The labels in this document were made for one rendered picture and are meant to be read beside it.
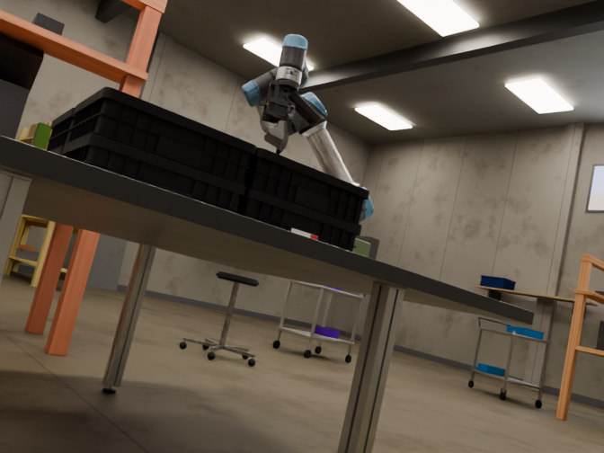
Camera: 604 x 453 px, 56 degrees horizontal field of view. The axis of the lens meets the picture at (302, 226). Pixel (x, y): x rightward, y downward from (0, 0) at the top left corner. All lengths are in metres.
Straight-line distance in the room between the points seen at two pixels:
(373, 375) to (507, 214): 10.61
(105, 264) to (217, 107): 3.96
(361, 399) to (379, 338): 0.15
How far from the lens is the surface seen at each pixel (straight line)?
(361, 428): 1.46
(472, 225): 12.29
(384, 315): 1.43
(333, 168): 2.19
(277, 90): 1.71
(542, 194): 11.73
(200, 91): 11.98
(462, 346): 11.88
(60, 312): 3.33
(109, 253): 10.72
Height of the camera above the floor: 0.57
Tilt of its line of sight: 7 degrees up
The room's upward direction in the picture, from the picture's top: 13 degrees clockwise
